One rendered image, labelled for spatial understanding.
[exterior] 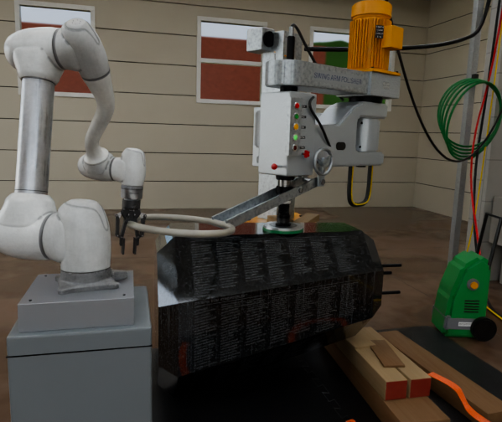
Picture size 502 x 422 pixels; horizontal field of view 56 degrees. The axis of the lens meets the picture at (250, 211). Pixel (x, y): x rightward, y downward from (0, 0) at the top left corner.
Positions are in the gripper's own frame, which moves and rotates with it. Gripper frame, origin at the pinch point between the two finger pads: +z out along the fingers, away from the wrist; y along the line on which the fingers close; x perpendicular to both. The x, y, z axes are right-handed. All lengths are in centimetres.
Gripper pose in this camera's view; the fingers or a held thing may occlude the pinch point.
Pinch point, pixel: (128, 246)
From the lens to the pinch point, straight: 208.8
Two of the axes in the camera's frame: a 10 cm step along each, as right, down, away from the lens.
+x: -4.5, -1.5, 8.8
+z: -0.9, 9.9, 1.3
